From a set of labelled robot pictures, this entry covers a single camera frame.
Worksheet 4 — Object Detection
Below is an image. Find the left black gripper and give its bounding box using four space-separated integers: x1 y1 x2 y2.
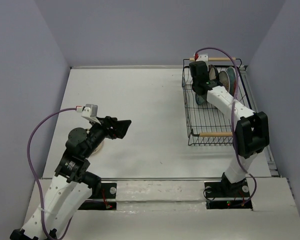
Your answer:
84 115 132 157

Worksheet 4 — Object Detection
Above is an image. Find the yellow black patterned plate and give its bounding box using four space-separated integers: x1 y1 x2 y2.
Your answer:
195 93 205 106

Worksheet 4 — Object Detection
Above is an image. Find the dark red rimmed beige plate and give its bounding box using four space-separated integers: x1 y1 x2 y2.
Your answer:
208 64 220 80

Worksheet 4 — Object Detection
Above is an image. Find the white plate orange sunburst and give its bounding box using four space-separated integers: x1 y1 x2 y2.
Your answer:
219 70 231 92

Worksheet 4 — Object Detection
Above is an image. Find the cream translucent plate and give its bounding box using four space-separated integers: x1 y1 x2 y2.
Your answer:
85 127 106 157

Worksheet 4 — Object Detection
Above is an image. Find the red teal floral plate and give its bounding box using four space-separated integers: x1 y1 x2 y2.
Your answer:
225 66 237 96

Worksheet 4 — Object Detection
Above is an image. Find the blue white floral small plate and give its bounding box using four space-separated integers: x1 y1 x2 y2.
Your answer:
196 96 209 106

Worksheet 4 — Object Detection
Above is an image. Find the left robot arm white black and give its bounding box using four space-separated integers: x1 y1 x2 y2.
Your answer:
10 116 132 240

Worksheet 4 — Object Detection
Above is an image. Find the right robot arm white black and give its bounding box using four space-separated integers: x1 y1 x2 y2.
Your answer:
188 60 270 200

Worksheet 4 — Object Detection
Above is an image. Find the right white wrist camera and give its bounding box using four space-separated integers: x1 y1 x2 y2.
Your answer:
194 53 209 62

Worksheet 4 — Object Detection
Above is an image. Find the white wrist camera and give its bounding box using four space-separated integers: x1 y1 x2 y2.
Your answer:
75 104 99 123
194 53 209 62

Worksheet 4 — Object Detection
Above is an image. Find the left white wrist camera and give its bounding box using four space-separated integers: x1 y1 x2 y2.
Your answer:
75 104 99 123

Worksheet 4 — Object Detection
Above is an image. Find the black wire dish rack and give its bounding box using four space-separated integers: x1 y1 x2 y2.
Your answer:
182 59 254 146

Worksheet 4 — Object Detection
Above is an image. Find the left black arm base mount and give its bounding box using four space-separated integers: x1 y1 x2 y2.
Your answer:
79 182 117 211

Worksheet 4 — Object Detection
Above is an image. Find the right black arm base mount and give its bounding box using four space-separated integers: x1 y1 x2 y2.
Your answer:
203 180 253 210

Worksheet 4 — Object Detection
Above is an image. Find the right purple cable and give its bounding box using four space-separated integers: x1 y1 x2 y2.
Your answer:
194 47 257 208

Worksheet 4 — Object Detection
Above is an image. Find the purple cable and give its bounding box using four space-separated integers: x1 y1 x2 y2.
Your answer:
26 107 78 240
194 47 257 208

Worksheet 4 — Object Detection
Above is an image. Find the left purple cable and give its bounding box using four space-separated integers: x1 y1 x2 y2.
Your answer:
26 107 78 240

